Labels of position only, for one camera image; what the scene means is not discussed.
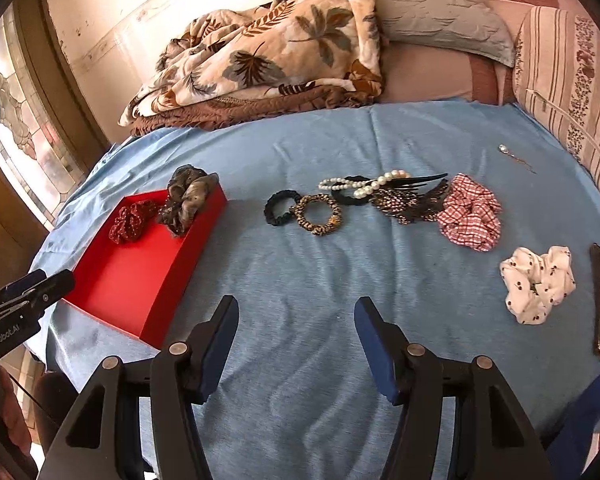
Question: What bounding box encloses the silver hair pin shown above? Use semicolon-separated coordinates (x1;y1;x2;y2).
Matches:
498;144;534;174

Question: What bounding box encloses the blue bed sheet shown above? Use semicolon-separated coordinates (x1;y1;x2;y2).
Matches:
32;101;600;479

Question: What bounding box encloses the white dotted scrunchie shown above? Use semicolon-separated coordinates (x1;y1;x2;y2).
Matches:
500;246;577;325

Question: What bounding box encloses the stained glass window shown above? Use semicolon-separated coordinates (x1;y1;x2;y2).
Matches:
0;8;85;231

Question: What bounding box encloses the grey brown scrunchie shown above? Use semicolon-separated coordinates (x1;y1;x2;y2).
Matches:
157;165;219;236

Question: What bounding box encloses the striped floral pillow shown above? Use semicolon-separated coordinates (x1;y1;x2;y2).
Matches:
513;6;600;190

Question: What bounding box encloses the large pearl bracelet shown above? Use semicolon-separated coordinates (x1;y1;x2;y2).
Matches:
352;169;413;201

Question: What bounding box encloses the pink maroon pillow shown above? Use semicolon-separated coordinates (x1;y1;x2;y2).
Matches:
379;0;584;105

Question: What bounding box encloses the leopard print scrunchie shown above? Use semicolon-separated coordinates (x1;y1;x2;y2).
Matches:
290;194;342;236

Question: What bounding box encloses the grey pillow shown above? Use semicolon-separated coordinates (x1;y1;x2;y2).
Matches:
376;0;515;68

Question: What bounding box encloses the leaf print blanket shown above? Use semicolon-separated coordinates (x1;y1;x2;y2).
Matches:
119;0;384;127

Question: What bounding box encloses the black hair claw clip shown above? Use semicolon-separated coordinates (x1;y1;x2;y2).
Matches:
370;174;450;226

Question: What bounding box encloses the small pearl bracelet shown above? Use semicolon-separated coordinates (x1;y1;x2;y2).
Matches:
317;175;376;192

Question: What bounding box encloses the dark red scrunchie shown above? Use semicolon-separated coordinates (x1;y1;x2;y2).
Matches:
109;200;158;245

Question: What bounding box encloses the white cable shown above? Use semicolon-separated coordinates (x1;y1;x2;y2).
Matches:
524;86;600;181

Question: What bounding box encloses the red checked scrunchie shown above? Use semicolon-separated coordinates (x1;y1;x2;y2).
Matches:
437;174;502;252

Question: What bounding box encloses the red tray box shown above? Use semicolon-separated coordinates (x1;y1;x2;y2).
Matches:
65;186;227;349

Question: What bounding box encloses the brown fringed blanket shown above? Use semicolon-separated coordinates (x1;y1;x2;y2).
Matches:
130;84;376;136

